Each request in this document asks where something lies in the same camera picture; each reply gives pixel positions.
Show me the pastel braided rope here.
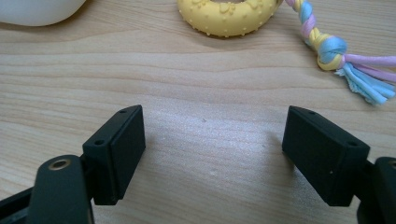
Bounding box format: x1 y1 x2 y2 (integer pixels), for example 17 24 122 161
284 0 396 105

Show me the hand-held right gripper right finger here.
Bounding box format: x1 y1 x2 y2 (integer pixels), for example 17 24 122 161
281 105 372 207

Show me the yellow rubber ring toy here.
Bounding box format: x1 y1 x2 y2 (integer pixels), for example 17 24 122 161
177 0 284 38

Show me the white rounded object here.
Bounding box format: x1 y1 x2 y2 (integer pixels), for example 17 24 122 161
0 0 87 27

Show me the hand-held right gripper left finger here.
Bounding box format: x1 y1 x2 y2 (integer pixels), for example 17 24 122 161
81 105 147 206

